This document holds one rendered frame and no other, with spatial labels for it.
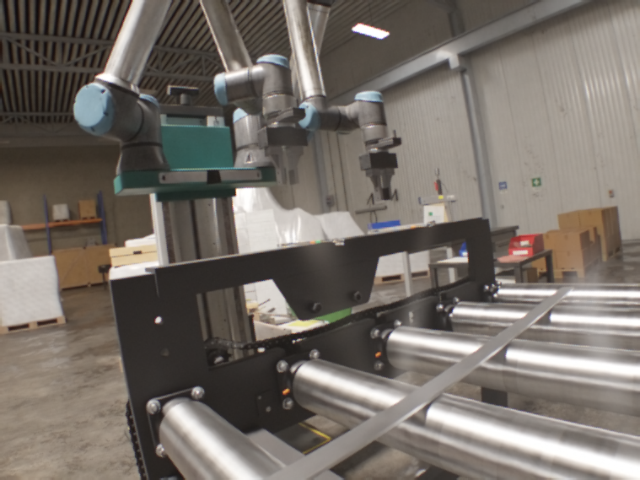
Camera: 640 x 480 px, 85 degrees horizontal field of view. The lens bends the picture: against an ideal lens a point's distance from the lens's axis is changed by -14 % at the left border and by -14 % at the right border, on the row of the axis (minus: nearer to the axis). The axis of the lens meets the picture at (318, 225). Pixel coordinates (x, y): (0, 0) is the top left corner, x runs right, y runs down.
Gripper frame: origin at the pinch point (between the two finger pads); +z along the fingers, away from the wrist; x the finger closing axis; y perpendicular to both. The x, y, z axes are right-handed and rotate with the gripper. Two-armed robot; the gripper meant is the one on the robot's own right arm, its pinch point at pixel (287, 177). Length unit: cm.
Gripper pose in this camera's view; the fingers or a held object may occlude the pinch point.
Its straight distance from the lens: 109.1
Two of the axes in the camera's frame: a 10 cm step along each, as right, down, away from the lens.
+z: 1.3, 9.9, -0.1
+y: -6.0, 0.8, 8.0
